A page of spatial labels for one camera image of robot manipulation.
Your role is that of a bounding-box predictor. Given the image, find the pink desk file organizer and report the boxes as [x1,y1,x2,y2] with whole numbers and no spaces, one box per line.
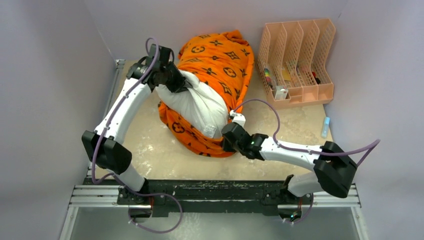
[256,18,336,109]

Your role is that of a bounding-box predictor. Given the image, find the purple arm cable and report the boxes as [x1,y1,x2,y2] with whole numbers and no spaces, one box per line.
[232,98,382,168]
[90,37,176,196]

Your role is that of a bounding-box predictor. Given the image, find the small white red box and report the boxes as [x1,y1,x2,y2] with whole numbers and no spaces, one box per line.
[273,85,289,101]

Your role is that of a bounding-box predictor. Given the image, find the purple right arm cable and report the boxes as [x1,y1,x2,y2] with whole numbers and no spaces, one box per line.
[232,98,382,168]

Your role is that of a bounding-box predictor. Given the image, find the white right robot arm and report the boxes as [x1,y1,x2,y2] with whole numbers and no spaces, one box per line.
[221,122,358,204]

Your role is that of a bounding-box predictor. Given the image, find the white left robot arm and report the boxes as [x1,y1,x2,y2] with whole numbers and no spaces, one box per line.
[81,44,188,205]

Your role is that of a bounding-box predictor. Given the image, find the set of coloured markers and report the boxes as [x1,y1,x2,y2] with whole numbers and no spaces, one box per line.
[263,67,275,90]

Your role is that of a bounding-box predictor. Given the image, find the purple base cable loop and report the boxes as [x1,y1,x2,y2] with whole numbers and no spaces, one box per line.
[127,192,184,235]

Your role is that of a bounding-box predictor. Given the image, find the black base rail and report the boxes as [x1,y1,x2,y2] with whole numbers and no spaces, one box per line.
[82,178,316,218]

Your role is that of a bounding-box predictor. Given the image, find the red black round object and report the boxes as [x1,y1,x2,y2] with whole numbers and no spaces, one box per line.
[311,71,321,85]

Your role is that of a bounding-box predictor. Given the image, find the white pillow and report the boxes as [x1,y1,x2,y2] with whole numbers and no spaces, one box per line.
[155,70,229,139]

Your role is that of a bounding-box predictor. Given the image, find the aluminium frame rails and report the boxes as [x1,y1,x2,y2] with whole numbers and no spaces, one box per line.
[59,58,369,240]

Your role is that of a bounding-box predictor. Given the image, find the light blue glue stick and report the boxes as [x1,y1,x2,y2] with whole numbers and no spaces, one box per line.
[321,116,330,139]

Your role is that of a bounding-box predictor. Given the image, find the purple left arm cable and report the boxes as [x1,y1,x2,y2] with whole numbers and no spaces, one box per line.
[90,37,176,196]

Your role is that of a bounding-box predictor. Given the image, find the yellow notepad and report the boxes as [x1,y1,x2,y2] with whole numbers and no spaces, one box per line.
[281,67,292,82]

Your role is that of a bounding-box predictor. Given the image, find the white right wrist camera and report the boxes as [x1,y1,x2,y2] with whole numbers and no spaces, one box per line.
[229,110,246,127]

